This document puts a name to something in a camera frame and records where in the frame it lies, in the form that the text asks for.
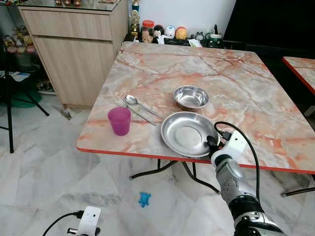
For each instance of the red lid jar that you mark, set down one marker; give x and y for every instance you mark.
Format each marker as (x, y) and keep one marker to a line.
(147, 30)

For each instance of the gold trophy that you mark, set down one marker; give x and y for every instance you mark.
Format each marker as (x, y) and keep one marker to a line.
(135, 19)

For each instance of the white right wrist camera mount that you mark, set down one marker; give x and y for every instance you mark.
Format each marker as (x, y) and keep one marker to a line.
(235, 142)

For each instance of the green mug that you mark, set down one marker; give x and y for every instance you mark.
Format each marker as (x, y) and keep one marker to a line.
(215, 38)

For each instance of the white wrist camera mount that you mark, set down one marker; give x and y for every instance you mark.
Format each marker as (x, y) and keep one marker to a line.
(90, 219)
(235, 142)

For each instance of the steel spoon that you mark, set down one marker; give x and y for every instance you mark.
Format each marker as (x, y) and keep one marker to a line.
(131, 100)

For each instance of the steel fork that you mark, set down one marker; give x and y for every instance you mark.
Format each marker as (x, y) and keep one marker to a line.
(138, 114)

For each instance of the small steel bowl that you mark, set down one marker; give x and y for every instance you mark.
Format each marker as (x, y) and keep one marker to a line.
(191, 96)

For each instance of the plush toy pile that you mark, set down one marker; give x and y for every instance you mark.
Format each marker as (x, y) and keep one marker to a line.
(19, 42)

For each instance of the marble table with red edge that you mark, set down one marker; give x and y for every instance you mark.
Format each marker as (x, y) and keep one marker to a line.
(302, 69)

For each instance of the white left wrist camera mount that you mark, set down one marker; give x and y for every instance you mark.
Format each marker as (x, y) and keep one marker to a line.
(90, 219)

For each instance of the light wooden cabinet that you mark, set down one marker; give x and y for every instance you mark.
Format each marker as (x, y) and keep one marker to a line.
(74, 54)

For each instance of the small blue toy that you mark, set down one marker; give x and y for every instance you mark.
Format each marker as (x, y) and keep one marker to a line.
(144, 199)

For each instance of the white round figurine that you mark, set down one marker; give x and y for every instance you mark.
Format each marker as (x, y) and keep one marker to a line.
(170, 31)

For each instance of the dark figurine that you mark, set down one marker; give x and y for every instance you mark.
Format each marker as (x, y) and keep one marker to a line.
(158, 32)

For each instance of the round steel plate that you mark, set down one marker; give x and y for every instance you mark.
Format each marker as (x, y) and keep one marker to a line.
(183, 133)

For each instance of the green round base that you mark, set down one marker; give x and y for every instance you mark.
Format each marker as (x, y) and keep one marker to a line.
(24, 100)

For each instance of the marble top folding table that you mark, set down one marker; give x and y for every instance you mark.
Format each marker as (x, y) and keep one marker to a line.
(246, 98)

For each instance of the purple plastic cup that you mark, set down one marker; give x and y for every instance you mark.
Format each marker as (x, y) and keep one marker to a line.
(119, 123)

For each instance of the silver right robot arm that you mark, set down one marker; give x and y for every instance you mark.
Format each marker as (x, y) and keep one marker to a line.
(234, 184)

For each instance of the orange round figurine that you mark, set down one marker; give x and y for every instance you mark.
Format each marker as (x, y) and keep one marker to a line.
(181, 33)

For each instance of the black metal stand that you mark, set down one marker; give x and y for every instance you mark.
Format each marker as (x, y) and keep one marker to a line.
(9, 98)

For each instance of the white paper sheets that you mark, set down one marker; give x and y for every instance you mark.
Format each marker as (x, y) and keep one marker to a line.
(15, 76)

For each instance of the black television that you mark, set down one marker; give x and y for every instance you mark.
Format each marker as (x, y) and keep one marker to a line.
(270, 22)

